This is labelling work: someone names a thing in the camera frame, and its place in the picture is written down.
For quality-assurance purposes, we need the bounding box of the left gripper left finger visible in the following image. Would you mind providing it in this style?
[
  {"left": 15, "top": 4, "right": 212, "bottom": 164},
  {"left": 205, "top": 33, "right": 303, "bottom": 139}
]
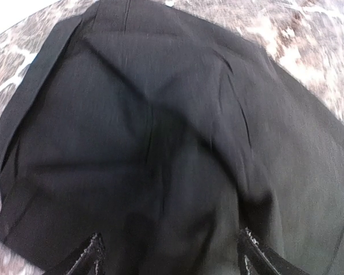
[{"left": 47, "top": 233, "right": 105, "bottom": 275}]

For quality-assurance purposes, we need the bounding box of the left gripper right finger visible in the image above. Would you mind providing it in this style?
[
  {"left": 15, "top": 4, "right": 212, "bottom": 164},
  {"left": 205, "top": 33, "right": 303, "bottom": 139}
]
[{"left": 237, "top": 227, "right": 307, "bottom": 275}]

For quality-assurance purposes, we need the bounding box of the black long sleeve shirt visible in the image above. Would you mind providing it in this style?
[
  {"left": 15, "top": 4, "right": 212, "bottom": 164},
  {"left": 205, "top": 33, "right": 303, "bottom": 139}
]
[{"left": 0, "top": 1, "right": 344, "bottom": 274}]

